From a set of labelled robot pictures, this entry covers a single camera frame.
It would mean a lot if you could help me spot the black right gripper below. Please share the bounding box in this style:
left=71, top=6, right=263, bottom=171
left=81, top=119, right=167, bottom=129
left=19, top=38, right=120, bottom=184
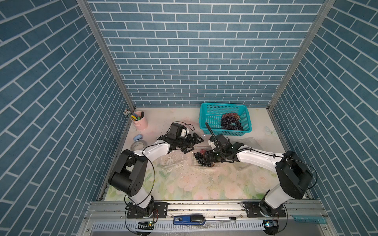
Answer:
left=201, top=150, right=225, bottom=163

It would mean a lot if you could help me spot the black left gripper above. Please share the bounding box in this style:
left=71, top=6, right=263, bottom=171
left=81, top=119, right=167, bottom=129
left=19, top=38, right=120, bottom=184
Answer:
left=174, top=133, right=203, bottom=154

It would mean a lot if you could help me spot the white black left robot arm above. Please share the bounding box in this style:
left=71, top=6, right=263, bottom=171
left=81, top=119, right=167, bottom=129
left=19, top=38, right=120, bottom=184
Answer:
left=108, top=133, right=204, bottom=217

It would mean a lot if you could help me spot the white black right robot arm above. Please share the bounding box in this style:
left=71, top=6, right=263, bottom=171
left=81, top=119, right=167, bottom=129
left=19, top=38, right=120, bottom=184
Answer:
left=205, top=140, right=313, bottom=216

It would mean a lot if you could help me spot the dark grape bunch in basket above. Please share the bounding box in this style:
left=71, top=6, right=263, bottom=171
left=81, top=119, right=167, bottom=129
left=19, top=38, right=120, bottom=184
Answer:
left=220, top=113, right=244, bottom=130

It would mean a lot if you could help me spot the teal plastic basket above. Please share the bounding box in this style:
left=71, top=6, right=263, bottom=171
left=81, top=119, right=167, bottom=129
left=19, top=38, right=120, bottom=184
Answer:
left=199, top=103, right=252, bottom=136

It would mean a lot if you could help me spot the small blue stapler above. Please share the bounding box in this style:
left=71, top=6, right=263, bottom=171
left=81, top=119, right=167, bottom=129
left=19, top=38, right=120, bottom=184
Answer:
left=133, top=134, right=143, bottom=142

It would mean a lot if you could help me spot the pink pen cup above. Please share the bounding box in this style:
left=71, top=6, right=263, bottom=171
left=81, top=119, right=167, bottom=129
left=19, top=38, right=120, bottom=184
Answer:
left=132, top=111, right=148, bottom=131

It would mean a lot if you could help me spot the tape roll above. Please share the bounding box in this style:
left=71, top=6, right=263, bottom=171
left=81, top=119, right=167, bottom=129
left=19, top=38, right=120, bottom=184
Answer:
left=131, top=140, right=147, bottom=151

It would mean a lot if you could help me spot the blue black handheld device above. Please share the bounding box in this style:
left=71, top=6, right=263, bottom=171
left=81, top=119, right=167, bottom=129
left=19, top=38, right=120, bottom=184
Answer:
left=173, top=214, right=206, bottom=226

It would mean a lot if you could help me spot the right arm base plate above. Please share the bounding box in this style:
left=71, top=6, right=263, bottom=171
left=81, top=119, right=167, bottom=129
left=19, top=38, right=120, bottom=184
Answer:
left=242, top=201, right=287, bottom=218

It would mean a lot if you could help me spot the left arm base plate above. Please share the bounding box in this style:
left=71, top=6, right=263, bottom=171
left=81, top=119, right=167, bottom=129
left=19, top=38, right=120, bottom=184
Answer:
left=126, top=202, right=168, bottom=219

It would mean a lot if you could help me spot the teal metal bracket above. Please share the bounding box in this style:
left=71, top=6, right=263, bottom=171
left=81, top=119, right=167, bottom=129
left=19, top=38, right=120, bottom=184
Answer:
left=293, top=215, right=327, bottom=224

